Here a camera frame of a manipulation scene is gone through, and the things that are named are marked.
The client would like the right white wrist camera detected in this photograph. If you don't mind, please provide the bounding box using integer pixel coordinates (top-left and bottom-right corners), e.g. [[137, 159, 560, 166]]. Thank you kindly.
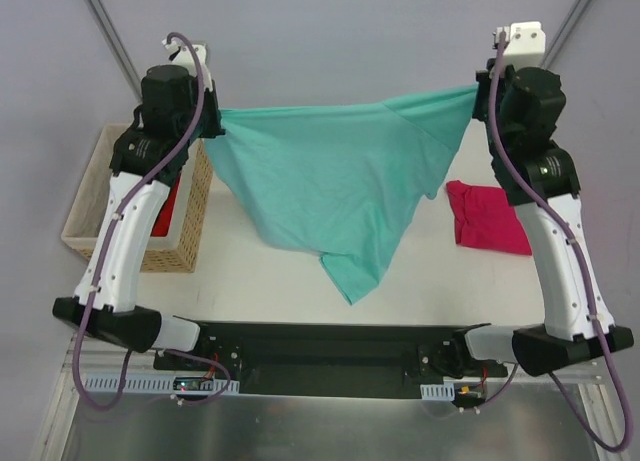
[[494, 21, 546, 70]]

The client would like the left slotted cable duct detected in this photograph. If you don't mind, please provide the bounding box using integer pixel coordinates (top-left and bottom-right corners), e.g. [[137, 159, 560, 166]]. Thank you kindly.
[[84, 374, 240, 396]]

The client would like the folded pink t shirt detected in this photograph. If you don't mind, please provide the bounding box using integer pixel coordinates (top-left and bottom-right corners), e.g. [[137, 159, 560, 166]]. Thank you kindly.
[[445, 180, 532, 256]]

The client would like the aluminium rail frame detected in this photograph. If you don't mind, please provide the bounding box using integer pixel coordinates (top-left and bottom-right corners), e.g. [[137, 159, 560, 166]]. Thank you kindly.
[[62, 341, 601, 382]]

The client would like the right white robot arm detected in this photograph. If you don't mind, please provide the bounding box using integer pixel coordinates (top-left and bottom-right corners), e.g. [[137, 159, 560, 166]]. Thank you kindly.
[[450, 67, 634, 377]]

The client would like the right slotted cable duct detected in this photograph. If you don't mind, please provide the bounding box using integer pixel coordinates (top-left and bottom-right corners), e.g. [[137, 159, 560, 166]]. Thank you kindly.
[[420, 381, 456, 402]]

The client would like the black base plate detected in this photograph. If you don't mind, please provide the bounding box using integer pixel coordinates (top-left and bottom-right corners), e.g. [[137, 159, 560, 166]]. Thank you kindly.
[[153, 322, 507, 399]]

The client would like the red t shirt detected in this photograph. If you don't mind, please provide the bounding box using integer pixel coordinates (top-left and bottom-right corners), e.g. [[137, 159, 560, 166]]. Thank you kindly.
[[151, 176, 181, 238]]

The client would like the wicker laundry basket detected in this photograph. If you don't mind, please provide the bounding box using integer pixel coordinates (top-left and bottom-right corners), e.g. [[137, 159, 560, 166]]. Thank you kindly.
[[61, 124, 213, 273]]

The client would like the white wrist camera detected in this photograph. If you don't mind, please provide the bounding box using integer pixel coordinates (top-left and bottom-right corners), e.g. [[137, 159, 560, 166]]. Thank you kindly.
[[162, 37, 212, 84], [494, 21, 546, 70]]

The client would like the slotted cable duct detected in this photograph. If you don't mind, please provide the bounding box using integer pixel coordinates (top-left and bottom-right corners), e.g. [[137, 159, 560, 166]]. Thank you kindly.
[[84, 374, 240, 396], [420, 381, 456, 402]]

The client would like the teal t shirt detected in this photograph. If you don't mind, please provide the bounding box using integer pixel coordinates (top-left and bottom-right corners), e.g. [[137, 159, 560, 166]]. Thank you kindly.
[[205, 86, 477, 303]]

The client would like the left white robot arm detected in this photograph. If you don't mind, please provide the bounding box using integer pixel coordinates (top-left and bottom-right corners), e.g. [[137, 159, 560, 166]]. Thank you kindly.
[[52, 64, 224, 370]]

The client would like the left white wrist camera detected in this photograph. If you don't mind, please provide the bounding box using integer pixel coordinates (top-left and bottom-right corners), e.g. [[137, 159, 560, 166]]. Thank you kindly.
[[162, 37, 212, 84]]

